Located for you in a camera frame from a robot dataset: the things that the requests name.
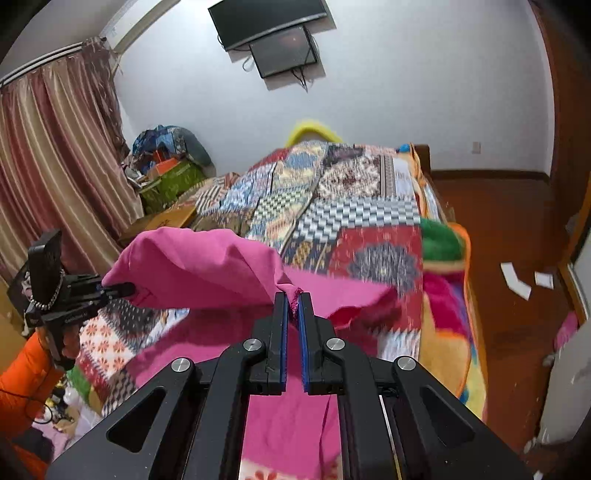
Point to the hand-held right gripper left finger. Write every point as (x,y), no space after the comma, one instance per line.
(283,341)

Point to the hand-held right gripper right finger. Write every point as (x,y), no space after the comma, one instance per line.
(303,341)

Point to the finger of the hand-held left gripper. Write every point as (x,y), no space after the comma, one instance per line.
(117,290)

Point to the pink pants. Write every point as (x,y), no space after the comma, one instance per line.
(207,267)

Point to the person's left forearm orange sleeve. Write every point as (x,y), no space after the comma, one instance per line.
(23,383)

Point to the person's left hand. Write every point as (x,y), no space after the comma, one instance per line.
(70,345)

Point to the brown cardboard box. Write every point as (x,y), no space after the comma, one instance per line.
(159,221)

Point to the striped brown curtain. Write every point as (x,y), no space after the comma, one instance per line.
(55,161)

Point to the green printed box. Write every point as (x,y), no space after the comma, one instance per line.
(173,182)

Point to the patchwork printed blanket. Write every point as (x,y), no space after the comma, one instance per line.
(351,203)

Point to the colourful fleece blanket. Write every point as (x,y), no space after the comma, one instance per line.
(450,323)

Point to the pile of bags and clothes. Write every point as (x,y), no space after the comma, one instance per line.
(171,141)

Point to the yellow curved cushion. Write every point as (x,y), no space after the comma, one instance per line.
(307,127)

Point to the white paper sheet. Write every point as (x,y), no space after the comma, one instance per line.
(515,279)
(544,280)

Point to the white plastic object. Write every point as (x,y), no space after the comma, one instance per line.
(565,397)

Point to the wooden cabinet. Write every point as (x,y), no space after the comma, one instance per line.
(577,258)

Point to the white curtain rail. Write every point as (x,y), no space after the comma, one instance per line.
(41,62)

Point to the white wall outlet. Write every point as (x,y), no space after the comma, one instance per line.
(476,147)

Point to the small black wall monitor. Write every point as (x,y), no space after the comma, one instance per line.
(284,50)

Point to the large black wall television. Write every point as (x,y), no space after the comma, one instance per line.
(258,16)

